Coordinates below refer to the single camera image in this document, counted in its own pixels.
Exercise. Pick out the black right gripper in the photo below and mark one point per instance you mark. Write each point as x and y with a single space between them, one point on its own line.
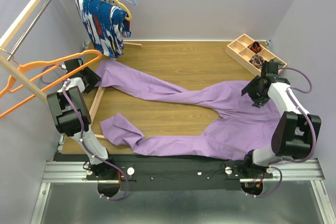
259 102

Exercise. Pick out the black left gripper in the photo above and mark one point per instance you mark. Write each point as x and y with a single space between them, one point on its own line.
94 77

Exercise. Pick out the purple trousers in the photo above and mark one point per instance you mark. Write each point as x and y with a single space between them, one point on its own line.
215 121

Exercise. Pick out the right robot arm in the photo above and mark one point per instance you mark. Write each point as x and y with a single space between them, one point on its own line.
295 137

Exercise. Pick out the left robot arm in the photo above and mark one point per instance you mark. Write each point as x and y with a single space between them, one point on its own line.
71 117

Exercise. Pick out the patterned rolled item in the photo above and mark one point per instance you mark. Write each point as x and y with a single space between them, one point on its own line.
257 61

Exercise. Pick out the red black rolled item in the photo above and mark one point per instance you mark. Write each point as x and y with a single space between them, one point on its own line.
255 47

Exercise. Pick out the blue white patterned garment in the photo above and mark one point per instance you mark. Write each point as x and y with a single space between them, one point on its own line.
106 26

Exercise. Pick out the wooden clothes rack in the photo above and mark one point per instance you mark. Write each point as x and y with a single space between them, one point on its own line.
58 32

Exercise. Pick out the aluminium rail frame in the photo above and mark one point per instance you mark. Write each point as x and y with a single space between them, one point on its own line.
66 196

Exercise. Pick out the black mounting base plate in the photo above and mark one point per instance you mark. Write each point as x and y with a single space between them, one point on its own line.
150 173

